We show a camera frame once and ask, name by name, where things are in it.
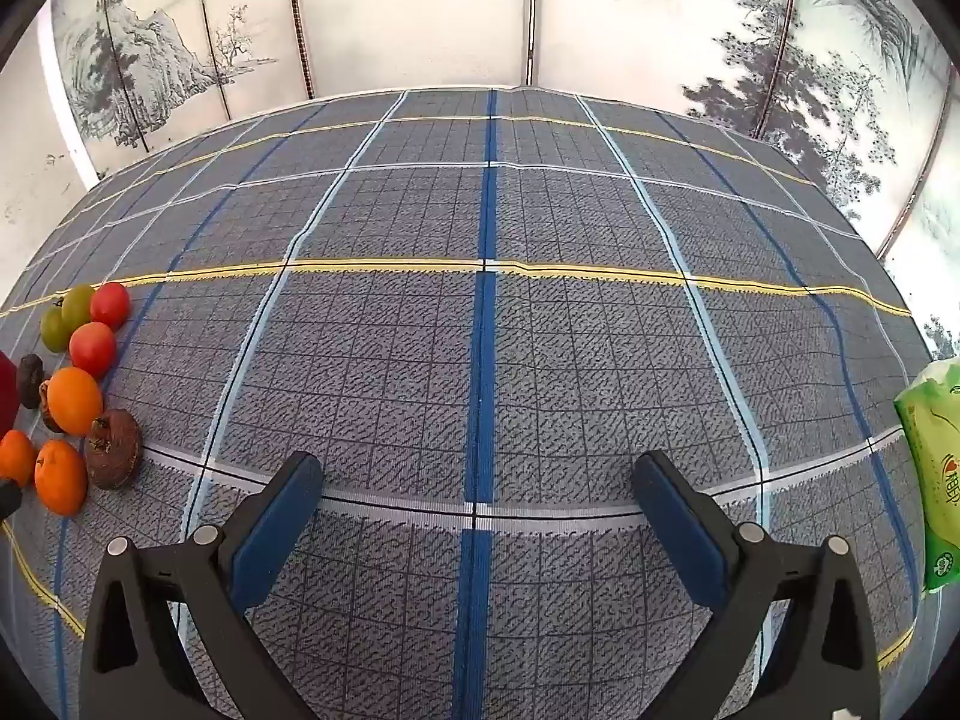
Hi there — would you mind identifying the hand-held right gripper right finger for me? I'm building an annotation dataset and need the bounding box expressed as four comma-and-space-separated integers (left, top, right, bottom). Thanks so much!
631, 450, 882, 720

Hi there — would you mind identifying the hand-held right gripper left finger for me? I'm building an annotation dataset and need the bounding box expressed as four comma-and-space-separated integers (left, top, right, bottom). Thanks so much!
79, 451, 325, 720

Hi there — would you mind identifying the orange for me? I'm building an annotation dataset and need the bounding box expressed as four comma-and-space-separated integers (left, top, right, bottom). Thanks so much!
34, 439, 89, 517
46, 367, 104, 437
0, 430, 37, 488

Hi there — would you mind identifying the dark brown mangosteen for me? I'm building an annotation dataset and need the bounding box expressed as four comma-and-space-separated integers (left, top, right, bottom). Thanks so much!
84, 409, 143, 491
37, 381, 65, 434
16, 354, 44, 410

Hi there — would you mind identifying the red and gold tin box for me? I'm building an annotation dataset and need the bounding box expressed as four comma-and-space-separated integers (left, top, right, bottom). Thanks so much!
0, 351, 23, 425

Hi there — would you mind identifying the red tomato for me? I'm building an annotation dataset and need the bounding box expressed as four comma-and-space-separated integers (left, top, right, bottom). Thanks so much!
69, 322, 118, 380
90, 282, 131, 331

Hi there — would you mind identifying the dark green tomato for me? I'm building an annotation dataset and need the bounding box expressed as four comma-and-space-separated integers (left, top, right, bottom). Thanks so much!
40, 306, 72, 352

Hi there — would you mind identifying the olive green tomato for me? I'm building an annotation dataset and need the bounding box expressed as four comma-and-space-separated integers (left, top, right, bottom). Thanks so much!
60, 285, 96, 332

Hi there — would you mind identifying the green tissue packet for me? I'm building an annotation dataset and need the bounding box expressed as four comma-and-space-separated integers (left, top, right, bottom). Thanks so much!
895, 360, 960, 593

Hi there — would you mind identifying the grey plaid tablecloth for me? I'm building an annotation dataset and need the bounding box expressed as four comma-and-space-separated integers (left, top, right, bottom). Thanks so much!
0, 88, 938, 720

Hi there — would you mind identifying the landscape painted folding screen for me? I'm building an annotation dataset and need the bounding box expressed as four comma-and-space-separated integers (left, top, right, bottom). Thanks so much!
49, 0, 960, 361

